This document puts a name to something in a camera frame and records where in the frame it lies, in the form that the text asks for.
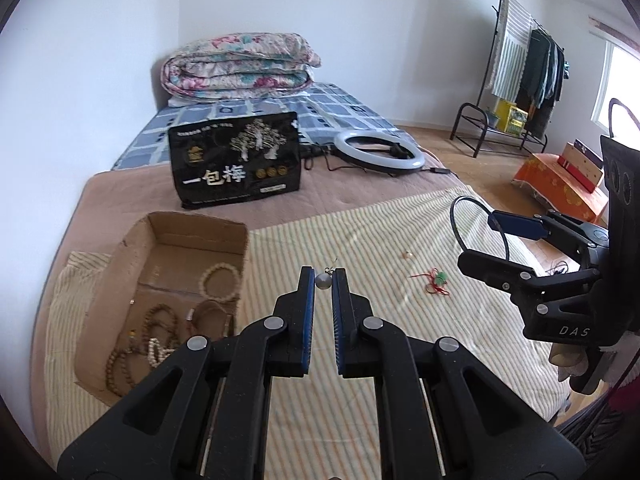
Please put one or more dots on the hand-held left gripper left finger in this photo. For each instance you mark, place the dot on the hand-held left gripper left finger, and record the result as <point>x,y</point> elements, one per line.
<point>307,320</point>

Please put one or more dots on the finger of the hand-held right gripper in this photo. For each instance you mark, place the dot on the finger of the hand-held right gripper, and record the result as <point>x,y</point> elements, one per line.
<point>492,267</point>
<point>515,224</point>

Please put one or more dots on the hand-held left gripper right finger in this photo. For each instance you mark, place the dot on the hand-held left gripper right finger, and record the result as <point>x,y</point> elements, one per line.
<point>340,320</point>

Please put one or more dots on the thin black bangle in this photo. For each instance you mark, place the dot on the thin black bangle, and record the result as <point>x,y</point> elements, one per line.
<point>452,220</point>

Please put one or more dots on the cardboard box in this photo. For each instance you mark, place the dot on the cardboard box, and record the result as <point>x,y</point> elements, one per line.
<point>165,260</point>

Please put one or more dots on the person's right hand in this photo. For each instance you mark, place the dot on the person's right hand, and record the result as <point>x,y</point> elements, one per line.
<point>565,360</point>

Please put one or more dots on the orange cloth covered table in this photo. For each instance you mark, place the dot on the orange cloth covered table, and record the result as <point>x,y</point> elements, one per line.
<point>550,185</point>

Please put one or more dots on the striped bed cloth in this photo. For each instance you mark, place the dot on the striped bed cloth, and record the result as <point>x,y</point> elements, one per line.
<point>400,320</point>

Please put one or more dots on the red flat box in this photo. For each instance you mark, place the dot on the red flat box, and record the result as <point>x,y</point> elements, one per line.
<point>575,175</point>

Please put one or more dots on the light wooden box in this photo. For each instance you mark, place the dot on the light wooden box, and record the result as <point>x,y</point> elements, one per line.
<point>582,170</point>

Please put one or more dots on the dark blue flat box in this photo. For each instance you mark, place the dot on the dark blue flat box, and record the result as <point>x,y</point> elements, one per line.
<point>590,152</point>

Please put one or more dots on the yellow box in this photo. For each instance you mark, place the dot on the yellow box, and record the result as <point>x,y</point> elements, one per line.
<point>510,117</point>

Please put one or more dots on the small plant pot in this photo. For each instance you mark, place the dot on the small plant pot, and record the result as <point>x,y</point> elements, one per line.
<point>490,119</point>

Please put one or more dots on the black metal clothes rack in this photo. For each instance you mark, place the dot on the black metal clothes rack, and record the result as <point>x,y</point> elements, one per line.
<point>467,120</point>

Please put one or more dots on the dark hanging clothes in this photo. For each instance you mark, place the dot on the dark hanging clothes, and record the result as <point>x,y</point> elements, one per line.
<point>542,80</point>

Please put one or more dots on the teal hanging item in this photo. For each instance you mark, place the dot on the teal hanging item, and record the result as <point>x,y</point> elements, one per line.
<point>566,69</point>

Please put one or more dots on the window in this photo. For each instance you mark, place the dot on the window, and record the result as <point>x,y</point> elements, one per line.
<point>620,85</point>

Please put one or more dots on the black printed bag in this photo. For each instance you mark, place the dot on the black printed bag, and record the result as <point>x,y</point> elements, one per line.
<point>235,160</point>

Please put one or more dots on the person's dark striped clothing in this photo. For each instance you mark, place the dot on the person's dark striped clothing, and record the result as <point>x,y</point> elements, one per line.
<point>600,435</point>

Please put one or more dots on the striped hanging towel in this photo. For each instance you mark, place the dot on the striped hanging towel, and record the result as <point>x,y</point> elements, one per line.
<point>510,45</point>

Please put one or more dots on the brown blanket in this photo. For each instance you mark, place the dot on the brown blanket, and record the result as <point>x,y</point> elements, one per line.
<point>125,195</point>

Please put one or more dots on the blue patterned bed sheet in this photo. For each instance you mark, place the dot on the blue patterned bed sheet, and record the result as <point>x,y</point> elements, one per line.
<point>150,135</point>

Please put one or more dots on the folded floral quilt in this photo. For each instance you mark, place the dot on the folded floral quilt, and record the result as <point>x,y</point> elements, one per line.
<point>235,65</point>

